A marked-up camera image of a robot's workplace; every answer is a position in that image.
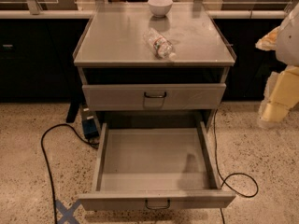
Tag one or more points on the dark counter cabinet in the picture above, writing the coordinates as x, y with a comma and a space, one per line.
36, 60

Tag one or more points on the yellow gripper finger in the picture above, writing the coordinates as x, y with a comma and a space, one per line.
281, 94
269, 41

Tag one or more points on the blue tape cross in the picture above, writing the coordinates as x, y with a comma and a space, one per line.
67, 214

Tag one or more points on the open grey middle drawer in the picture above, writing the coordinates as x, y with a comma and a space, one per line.
155, 169

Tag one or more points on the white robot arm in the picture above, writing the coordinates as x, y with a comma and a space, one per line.
287, 50

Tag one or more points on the grey metal drawer cabinet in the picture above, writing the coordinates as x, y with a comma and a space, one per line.
113, 52

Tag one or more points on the blue power box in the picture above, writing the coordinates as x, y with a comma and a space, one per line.
88, 123

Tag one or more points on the white ceramic bowl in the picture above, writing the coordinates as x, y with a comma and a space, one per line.
159, 8

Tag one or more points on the clear plastic water bottle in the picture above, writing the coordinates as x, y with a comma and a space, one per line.
159, 45

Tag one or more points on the closed grey top drawer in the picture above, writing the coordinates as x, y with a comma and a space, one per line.
153, 96

